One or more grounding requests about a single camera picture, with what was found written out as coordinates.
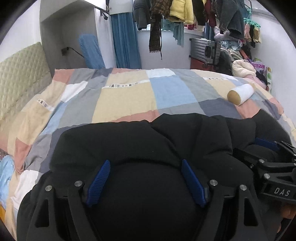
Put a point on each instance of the black hanging coat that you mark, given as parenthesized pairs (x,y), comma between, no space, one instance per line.
(141,16)

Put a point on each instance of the grey suitcase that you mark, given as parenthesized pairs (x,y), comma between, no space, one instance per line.
(201,49)

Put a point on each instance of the green clip hanger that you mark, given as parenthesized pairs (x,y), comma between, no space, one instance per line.
(252,23)

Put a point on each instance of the blue curtain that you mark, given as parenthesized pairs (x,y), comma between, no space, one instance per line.
(126,41)

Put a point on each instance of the light blue pillow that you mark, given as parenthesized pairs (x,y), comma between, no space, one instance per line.
(5,176)

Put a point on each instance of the row of hanging socks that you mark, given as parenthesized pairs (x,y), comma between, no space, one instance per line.
(253,34)

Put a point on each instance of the beige quilted headboard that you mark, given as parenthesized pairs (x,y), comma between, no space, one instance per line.
(20,76)

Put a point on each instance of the black puffer jacket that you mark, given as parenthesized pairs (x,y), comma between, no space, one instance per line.
(148,143)

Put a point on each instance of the black wall plug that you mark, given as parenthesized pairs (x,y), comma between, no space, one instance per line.
(64,51)

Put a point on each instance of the cream plush blanket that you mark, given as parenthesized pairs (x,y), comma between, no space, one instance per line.
(242,68)

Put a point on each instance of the blue striped board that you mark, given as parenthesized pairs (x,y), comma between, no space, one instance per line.
(91,53)

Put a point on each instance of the pastel patchwork quilt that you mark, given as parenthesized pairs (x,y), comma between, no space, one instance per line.
(120,97)

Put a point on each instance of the person's right hand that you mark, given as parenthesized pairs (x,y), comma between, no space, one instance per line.
(289,209)

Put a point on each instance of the pile of mixed clothes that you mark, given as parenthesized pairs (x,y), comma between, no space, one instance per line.
(226,46)

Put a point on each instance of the green dotted roll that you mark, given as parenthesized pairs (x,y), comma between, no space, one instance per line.
(269,76)

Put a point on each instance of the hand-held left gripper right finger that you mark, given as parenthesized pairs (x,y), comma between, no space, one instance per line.
(193,183)

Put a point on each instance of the teal hanging cloth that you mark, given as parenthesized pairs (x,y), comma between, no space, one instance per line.
(178,34)

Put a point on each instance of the black hanging sweater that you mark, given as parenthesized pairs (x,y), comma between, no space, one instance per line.
(198,11)

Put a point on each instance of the maroon hanging garment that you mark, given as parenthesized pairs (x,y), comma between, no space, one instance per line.
(210,16)

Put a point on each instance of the yellow fleece jacket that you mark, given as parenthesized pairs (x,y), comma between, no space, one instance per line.
(180,10)

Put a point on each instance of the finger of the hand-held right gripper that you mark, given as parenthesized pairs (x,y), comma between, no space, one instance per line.
(247,156)
(268,144)

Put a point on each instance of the pink pillow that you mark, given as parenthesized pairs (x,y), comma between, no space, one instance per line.
(259,81)

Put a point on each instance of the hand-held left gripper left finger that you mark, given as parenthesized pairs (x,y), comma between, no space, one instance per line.
(98,183)

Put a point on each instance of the dark denim jacket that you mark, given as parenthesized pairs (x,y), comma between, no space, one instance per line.
(231,20)

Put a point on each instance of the brown plaid scarf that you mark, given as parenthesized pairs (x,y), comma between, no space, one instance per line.
(155,34)

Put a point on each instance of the white rolled bolster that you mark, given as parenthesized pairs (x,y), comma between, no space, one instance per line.
(242,92)

